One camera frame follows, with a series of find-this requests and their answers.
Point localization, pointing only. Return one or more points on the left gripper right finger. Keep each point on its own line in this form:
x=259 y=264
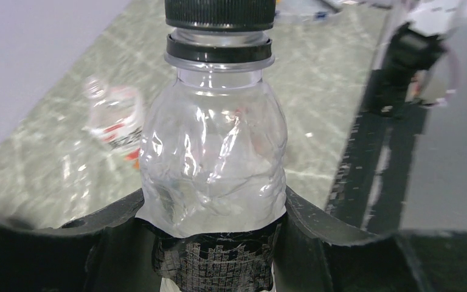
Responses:
x=318 y=252

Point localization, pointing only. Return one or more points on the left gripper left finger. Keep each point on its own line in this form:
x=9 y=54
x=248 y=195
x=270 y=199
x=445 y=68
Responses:
x=107 y=250

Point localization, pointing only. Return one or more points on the green fruit tea bottle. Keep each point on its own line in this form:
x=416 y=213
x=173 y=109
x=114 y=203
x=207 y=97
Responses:
x=116 y=117

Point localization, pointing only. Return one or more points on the clear bottle black label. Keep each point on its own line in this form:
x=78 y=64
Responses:
x=211 y=164

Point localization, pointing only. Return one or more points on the black bottle cap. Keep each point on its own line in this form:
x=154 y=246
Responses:
x=221 y=15

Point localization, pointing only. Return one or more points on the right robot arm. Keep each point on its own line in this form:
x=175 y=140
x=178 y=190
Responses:
x=418 y=41

